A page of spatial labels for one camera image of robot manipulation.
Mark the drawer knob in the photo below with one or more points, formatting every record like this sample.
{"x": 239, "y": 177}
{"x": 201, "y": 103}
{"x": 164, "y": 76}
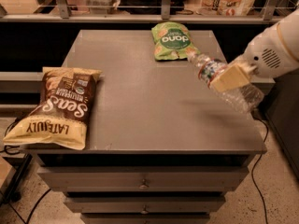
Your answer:
{"x": 144, "y": 210}
{"x": 144, "y": 185}

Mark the grey drawer cabinet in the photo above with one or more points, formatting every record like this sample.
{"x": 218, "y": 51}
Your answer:
{"x": 150, "y": 120}

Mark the brown Late July chip bag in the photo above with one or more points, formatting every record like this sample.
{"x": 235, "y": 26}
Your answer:
{"x": 62, "y": 116}

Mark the black bag behind glass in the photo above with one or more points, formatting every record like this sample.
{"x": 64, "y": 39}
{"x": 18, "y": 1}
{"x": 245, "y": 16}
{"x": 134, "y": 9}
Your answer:
{"x": 151, "y": 7}

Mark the clear plastic water bottle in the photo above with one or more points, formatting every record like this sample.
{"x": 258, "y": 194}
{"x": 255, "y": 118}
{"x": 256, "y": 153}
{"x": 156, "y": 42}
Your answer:
{"x": 230, "y": 82}

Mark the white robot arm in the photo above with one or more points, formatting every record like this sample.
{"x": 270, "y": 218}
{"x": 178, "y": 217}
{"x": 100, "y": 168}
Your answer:
{"x": 292, "y": 19}

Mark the green snack bag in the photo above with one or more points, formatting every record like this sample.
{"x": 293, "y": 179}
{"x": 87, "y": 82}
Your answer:
{"x": 172, "y": 42}

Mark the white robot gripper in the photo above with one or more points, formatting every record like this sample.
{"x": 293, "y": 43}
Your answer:
{"x": 265, "y": 55}

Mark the metal railing with glass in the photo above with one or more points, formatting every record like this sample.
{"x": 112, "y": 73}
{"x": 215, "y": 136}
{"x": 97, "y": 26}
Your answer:
{"x": 75, "y": 11}

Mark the top drawer knob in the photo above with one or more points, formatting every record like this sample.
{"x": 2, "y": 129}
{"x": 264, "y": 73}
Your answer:
{"x": 144, "y": 185}

